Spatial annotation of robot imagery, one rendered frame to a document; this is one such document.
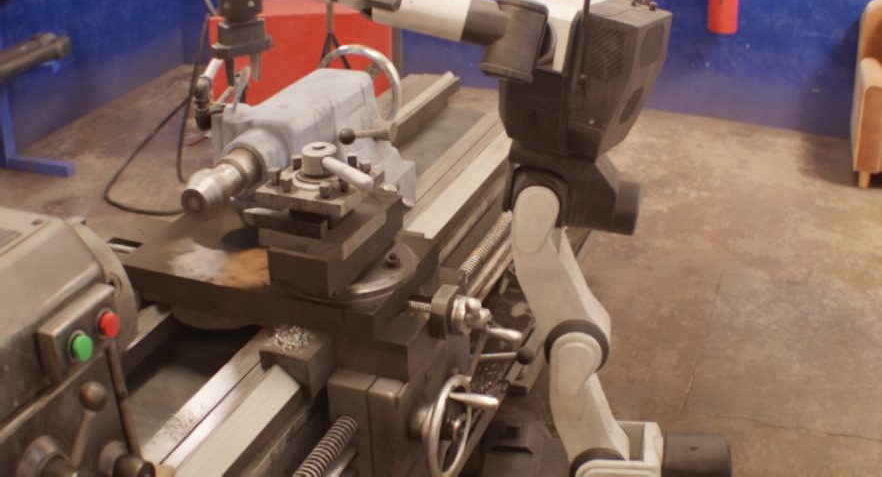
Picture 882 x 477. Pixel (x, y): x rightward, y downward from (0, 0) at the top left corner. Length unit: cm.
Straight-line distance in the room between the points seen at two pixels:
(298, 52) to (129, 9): 202
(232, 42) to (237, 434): 72
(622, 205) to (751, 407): 130
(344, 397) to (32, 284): 84
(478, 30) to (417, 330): 53
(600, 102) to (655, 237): 239
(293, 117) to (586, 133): 56
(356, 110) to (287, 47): 255
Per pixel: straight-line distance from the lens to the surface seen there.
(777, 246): 436
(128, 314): 151
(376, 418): 184
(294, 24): 474
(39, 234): 120
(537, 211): 210
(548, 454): 270
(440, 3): 182
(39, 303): 114
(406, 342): 180
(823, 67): 576
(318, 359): 180
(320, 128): 210
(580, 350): 223
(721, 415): 321
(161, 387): 201
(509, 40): 182
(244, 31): 193
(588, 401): 236
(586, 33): 194
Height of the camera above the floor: 180
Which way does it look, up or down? 25 degrees down
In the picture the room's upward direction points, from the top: straight up
